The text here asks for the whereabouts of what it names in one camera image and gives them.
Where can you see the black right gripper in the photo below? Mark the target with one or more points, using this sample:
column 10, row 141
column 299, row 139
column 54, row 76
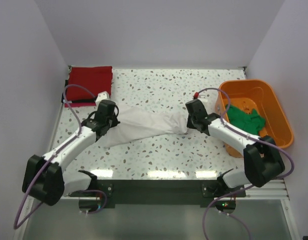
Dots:
column 189, row 124

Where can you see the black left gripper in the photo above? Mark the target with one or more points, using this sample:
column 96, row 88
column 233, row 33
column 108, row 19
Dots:
column 115, row 121

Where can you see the white t shirt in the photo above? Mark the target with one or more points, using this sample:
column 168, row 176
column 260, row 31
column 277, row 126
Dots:
column 136, row 124

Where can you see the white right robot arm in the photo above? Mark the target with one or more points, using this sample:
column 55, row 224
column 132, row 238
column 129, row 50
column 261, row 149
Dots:
column 262, row 161

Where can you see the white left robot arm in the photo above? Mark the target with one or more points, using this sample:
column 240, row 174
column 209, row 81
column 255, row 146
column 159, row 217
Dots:
column 43, row 178

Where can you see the black folded t shirt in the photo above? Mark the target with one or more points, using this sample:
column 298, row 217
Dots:
column 79, row 92

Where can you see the pink folded t shirt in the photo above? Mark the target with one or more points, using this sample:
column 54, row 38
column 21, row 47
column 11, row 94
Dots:
column 79, row 104

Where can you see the red folded t shirt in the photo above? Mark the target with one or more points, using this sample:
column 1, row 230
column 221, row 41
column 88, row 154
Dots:
column 99, row 77

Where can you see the green t shirt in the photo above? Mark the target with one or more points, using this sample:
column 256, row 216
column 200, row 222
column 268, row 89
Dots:
column 251, row 123

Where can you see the orange plastic basket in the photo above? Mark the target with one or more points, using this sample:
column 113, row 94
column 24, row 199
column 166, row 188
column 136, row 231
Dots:
column 255, row 95

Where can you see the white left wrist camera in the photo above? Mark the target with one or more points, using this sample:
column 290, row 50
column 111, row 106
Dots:
column 101, row 96

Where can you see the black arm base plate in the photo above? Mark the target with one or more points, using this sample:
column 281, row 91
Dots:
column 161, row 192

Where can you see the aluminium frame rail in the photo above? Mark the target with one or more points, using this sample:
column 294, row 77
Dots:
column 276, row 190

